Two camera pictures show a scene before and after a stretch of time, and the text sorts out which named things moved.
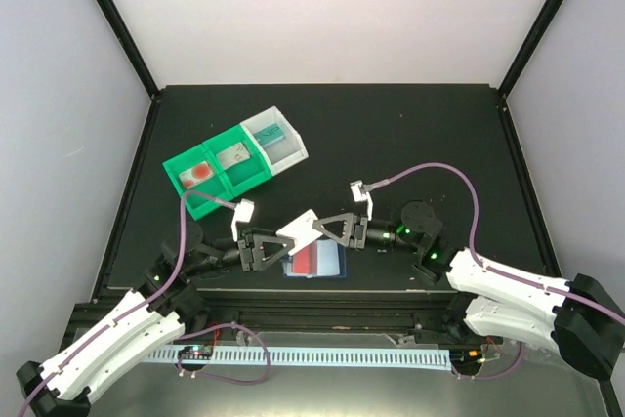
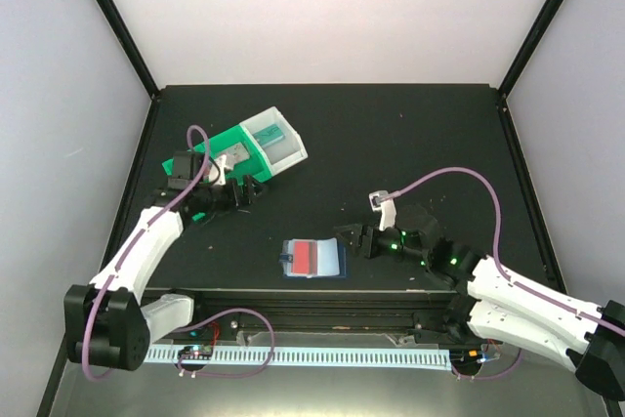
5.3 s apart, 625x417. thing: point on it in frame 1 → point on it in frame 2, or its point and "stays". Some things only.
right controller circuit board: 467,358 stays
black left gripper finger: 257,250 → 257,189
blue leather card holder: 322,258 stays
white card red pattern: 232,155 stays
